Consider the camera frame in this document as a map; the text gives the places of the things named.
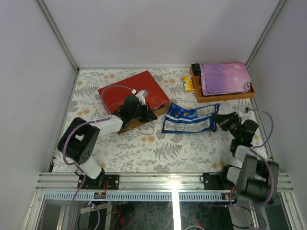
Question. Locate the purple folded cloth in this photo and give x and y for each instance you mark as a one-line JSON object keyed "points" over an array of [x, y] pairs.
{"points": [[219, 79]]}

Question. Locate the red paper bag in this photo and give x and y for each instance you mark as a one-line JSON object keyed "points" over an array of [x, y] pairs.
{"points": [[113, 97]]}

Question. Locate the floral table mat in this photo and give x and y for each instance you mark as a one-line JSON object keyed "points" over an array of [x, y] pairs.
{"points": [[147, 149]]}

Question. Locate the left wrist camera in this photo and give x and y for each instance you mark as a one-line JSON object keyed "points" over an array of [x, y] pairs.
{"points": [[139, 97]]}

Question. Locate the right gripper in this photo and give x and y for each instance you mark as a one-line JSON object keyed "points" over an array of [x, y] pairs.
{"points": [[221, 119]]}

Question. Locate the aluminium rail frame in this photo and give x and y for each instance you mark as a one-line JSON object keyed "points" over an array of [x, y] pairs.
{"points": [[150, 182]]}

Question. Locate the blue chips bag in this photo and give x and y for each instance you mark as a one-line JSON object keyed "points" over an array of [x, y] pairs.
{"points": [[179, 120]]}

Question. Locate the black items in tray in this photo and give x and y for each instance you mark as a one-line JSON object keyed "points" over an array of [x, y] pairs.
{"points": [[196, 69]]}

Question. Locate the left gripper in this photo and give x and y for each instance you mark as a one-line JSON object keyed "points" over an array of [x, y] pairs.
{"points": [[145, 112]]}

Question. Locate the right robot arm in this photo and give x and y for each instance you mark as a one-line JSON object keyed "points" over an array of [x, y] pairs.
{"points": [[257, 178]]}

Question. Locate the yellow snack packet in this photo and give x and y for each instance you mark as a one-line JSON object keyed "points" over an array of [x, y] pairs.
{"points": [[187, 83]]}

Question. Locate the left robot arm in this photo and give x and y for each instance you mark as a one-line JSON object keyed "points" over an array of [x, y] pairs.
{"points": [[79, 140]]}

